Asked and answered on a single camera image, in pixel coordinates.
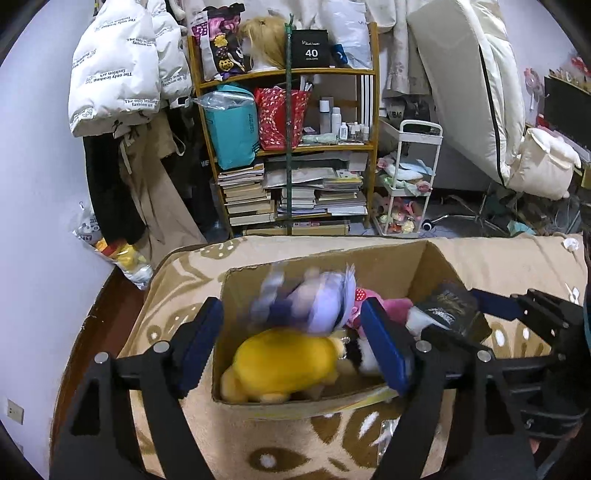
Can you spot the crumpled white tissue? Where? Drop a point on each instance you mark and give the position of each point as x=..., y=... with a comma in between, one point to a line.
x=571, y=244

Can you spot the teal cloth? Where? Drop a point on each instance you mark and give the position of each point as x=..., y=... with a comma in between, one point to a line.
x=519, y=227

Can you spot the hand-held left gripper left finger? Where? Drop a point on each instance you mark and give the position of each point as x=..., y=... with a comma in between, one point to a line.
x=198, y=350

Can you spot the beige coat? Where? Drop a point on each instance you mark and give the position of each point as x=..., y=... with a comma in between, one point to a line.
x=152, y=194

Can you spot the wooden shelf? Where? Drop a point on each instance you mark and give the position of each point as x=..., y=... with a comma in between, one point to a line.
x=323, y=71

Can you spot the red gift bag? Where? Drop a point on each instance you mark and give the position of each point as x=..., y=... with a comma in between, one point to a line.
x=272, y=120

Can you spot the pink handheld fan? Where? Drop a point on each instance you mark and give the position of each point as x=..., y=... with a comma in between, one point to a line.
x=535, y=83

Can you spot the black packet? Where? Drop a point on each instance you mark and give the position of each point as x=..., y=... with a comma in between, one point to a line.
x=450, y=309

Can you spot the beige printed blanket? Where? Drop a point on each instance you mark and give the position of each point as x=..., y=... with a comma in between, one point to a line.
x=194, y=272

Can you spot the patterned tote bag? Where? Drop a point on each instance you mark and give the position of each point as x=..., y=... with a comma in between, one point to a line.
x=217, y=46

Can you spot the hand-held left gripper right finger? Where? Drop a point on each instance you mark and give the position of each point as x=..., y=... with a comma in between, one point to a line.
x=388, y=348

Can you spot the green pole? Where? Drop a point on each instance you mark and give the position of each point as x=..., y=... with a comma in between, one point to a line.
x=289, y=184

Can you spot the pile of magazines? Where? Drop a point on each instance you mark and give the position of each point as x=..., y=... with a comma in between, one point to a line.
x=332, y=194

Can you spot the cream padded chair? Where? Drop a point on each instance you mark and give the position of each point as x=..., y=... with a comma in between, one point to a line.
x=461, y=69

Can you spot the teal paper bag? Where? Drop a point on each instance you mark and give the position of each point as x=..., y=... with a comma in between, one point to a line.
x=231, y=134

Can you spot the cream plush cushion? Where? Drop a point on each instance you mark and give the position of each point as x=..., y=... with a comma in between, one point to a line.
x=545, y=161

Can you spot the purple and white plush toy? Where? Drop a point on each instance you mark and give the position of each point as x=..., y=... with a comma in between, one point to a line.
x=314, y=304

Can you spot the black bag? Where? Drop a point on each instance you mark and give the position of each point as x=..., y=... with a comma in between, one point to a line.
x=411, y=113

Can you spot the black garment with white print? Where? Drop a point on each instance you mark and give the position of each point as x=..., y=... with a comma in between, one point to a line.
x=198, y=175

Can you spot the plastic bag of toys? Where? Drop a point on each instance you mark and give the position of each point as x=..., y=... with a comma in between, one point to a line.
x=92, y=226

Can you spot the black coat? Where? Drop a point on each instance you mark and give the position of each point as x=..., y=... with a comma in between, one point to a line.
x=106, y=184

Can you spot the row of white cosmetic bottles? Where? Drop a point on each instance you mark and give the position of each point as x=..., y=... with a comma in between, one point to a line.
x=336, y=120

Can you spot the stack of old books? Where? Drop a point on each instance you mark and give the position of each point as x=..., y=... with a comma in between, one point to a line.
x=244, y=198

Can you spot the printed cardboard box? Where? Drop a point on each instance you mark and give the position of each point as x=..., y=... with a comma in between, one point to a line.
x=401, y=263

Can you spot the white fluffy plush toy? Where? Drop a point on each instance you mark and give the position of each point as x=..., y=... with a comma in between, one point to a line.
x=364, y=357

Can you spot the pink bear plush toy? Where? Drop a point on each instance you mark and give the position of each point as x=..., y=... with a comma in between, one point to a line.
x=392, y=307

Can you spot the pile of small plush toys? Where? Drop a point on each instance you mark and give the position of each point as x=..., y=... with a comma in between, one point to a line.
x=397, y=221

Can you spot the yellow plush toy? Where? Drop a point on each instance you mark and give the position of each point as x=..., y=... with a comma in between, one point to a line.
x=281, y=360

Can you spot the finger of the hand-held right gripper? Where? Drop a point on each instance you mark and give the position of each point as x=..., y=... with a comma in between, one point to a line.
x=531, y=364
x=494, y=304

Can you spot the white plastic bag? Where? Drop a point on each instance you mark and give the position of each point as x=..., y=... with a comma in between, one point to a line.
x=351, y=37

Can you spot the blonde wig on mannequin head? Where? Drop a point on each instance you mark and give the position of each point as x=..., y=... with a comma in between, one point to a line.
x=265, y=37

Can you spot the black box with white print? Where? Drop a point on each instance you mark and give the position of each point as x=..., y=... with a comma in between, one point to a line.
x=311, y=53

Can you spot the white trolley cart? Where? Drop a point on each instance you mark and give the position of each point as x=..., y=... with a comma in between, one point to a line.
x=418, y=125

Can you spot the white puffer jacket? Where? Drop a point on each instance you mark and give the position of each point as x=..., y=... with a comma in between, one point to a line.
x=115, y=69

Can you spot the pale folded cloths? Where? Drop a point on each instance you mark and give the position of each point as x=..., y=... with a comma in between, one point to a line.
x=411, y=168

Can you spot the white wall socket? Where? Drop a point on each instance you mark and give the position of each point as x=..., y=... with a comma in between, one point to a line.
x=14, y=410

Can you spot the black cabinet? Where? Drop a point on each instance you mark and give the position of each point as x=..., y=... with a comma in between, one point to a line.
x=568, y=110

